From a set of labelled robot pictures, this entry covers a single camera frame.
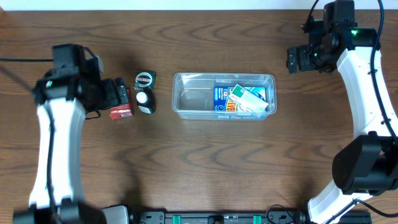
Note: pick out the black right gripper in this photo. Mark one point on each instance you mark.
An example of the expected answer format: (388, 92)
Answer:
(292, 60)

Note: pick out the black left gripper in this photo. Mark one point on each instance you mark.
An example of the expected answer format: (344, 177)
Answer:
(113, 97)

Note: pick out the dark green small box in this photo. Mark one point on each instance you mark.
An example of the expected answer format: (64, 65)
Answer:
(145, 80)

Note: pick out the red medicine box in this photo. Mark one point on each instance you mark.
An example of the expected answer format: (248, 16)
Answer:
(123, 111)

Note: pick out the clear plastic container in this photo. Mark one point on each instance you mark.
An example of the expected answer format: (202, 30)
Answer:
(193, 95)

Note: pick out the white green medicine box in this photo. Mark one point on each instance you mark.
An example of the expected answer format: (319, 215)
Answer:
(245, 98)

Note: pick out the blue cooling patch box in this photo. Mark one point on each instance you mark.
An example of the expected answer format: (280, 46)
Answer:
(222, 102)

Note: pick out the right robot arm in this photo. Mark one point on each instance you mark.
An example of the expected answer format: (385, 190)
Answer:
(366, 167)

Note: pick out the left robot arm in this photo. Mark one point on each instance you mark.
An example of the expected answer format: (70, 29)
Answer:
(64, 97)

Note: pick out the dark bottle white cap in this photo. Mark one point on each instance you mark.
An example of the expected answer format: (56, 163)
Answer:
(146, 101)

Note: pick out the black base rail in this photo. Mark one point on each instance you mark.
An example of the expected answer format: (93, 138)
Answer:
(272, 215)

